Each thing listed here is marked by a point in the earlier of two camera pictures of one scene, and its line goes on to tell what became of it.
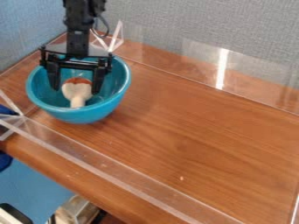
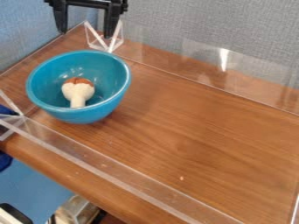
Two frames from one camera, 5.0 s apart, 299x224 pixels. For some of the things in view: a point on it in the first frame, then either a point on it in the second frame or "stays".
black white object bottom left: x=14 y=216 stays
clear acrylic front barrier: x=111 y=172 stays
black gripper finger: x=54 y=71 -> x=61 y=9
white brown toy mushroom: x=78 y=88 stays
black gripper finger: x=99 y=74 -> x=113 y=12
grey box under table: x=77 y=211 stays
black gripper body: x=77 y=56 -> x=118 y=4
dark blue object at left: x=6 y=159 stays
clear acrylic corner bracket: x=115 y=41 stays
